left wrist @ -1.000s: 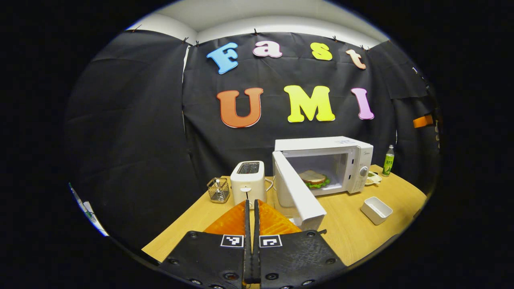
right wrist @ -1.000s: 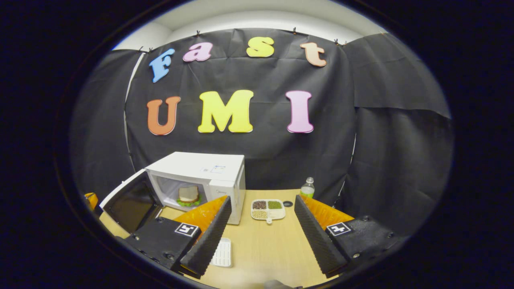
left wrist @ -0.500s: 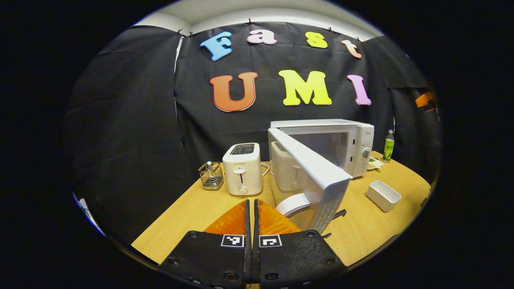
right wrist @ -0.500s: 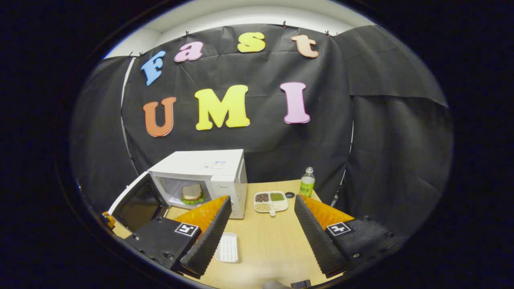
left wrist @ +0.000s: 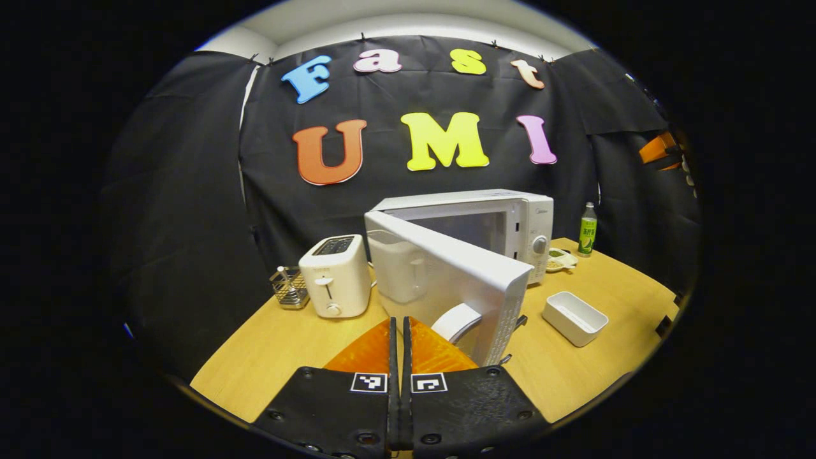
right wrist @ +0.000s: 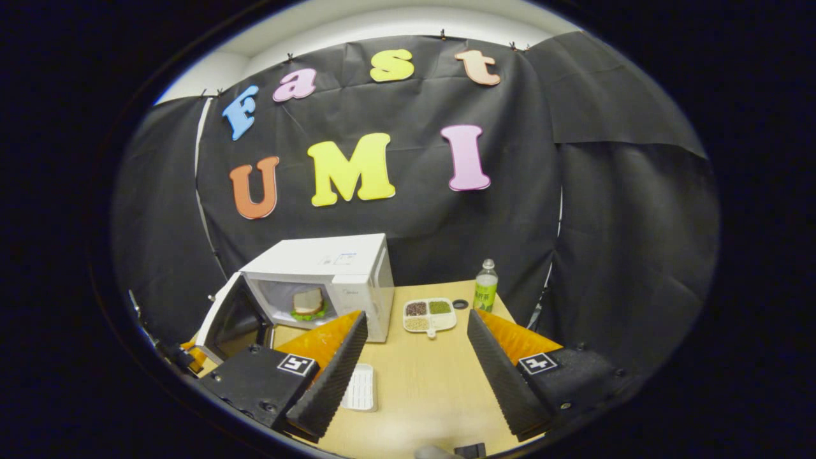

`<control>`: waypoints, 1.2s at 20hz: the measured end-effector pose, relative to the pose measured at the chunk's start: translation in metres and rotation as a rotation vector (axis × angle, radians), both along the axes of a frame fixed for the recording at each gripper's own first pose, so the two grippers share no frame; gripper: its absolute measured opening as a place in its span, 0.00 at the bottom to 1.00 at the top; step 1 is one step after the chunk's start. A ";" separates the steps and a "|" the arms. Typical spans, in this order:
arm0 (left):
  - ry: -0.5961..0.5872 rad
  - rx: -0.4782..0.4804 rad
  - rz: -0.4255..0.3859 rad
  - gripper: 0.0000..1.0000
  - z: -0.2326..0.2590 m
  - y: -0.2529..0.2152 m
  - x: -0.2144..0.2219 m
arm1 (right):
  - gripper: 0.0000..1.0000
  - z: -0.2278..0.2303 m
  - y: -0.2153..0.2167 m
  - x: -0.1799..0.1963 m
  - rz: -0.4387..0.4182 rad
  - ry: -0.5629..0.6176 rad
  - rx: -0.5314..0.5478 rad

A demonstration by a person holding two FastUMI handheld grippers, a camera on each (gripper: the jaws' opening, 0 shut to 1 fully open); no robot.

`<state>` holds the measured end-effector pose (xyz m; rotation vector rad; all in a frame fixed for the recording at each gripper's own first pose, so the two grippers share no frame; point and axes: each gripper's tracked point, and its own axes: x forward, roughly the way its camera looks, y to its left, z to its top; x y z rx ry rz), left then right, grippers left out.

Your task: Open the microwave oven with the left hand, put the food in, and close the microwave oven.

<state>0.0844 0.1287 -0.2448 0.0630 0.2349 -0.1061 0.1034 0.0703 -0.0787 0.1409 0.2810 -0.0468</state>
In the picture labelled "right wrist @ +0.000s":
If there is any white rectangular food tray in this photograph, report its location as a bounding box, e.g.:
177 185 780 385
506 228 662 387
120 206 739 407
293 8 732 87
340 363 378 412

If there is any black backdrop cloth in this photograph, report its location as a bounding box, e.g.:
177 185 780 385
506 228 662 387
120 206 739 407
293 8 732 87
112 32 721 383

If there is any white microwave oven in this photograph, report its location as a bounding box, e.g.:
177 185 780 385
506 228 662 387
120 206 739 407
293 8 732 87
194 233 396 365

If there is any sandwich with lettuce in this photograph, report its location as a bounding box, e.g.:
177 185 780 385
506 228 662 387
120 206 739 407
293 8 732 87
291 287 329 321

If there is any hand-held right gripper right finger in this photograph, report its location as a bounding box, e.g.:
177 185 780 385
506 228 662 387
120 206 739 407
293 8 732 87
467 309 633 442

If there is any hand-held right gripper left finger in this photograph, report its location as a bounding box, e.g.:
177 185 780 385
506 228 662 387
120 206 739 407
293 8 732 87
198 310 370 441

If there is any green label drink bottle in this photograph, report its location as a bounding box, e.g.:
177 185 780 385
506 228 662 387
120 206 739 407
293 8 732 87
474 258 499 313

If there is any white divided plate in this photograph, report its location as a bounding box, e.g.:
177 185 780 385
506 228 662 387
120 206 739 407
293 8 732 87
403 297 458 339

